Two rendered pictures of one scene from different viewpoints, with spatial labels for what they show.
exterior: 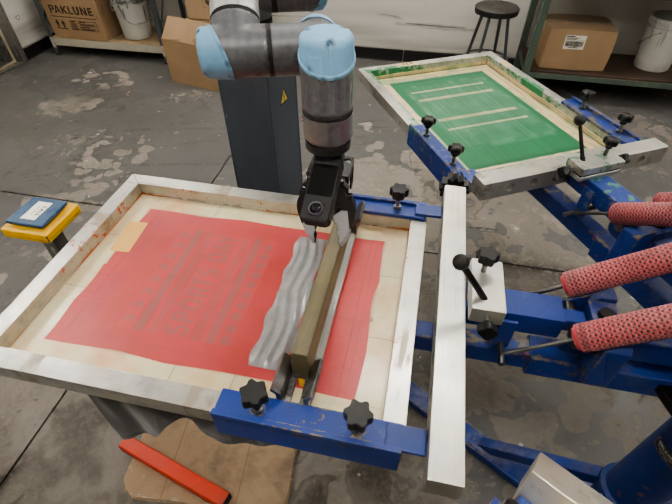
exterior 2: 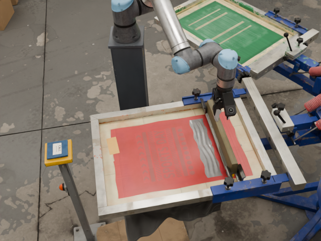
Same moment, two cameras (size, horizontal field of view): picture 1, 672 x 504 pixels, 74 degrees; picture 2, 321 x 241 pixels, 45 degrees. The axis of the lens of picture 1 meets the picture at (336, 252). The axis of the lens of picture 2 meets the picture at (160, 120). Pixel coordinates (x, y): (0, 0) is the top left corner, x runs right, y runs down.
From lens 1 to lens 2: 1.08 m
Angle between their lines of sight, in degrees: 14
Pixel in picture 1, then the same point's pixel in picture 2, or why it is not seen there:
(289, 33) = (207, 52)
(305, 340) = (233, 158)
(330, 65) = (233, 64)
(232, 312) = (186, 161)
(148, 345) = (163, 185)
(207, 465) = not seen: outside the picture
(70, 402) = not seen: outside the picture
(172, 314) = (162, 170)
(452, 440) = (296, 171)
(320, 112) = (229, 78)
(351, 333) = (237, 152)
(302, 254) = (197, 128)
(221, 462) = not seen: outside the picture
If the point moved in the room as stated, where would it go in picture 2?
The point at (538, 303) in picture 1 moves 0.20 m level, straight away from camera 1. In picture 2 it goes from (300, 118) to (300, 90)
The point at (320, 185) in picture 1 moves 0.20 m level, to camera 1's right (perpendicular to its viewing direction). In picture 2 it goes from (229, 101) to (270, 88)
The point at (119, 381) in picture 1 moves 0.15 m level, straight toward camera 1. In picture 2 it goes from (169, 199) to (203, 211)
